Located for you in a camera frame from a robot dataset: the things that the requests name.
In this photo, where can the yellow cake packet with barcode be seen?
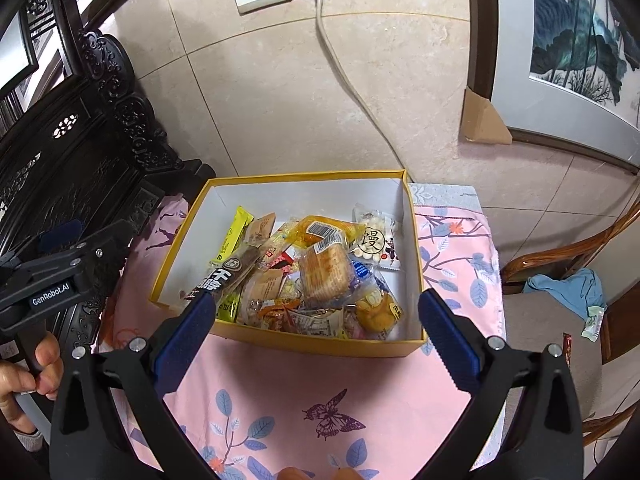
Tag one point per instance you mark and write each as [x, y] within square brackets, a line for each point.
[311, 229]

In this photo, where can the yellow-green bar packet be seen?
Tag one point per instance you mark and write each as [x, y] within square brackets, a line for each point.
[241, 220]

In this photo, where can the green snack packet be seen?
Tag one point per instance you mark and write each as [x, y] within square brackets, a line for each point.
[227, 309]

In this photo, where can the blue biscuit packet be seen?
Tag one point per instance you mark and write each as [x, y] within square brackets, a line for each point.
[362, 274]

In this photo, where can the golden muffin packet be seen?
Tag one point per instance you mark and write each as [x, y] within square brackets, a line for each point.
[377, 312]

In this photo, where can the small green white sachet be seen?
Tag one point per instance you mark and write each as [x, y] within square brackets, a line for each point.
[593, 323]

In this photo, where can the pink floral tablecloth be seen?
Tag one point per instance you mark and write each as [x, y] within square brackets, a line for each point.
[251, 412]

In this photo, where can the long brown chocolate bar packet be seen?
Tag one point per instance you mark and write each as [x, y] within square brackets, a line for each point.
[225, 277]

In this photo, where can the blue cloth on chair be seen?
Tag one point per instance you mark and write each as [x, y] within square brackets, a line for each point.
[577, 293]

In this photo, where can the white printed snack packet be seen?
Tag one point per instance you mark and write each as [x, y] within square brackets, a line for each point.
[321, 323]

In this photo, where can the cardboard corner protector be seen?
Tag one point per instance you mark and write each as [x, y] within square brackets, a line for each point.
[481, 123]

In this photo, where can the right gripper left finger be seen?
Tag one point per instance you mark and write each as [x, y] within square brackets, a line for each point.
[87, 439]

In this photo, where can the framed lotus painting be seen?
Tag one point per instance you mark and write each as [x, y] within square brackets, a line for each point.
[561, 73]

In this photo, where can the bag of white round snacks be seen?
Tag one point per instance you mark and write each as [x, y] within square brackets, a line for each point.
[375, 246]

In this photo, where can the brown snack packet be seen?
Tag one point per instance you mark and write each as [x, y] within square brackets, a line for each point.
[259, 230]

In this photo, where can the dark carved wooden cabinet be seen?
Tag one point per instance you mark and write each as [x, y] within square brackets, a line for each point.
[89, 153]

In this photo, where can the bread slice packet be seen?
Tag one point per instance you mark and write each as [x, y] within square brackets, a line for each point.
[326, 273]

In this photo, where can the left hand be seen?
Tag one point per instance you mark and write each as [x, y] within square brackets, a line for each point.
[15, 379]

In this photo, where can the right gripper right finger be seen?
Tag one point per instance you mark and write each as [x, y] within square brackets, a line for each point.
[544, 440]

